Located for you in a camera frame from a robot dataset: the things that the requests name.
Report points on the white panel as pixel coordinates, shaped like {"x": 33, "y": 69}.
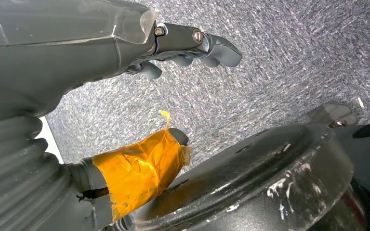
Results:
{"x": 49, "y": 143}

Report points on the translucent grey base bracket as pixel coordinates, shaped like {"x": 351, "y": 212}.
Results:
{"x": 331, "y": 113}

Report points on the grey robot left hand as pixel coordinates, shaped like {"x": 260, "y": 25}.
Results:
{"x": 60, "y": 47}

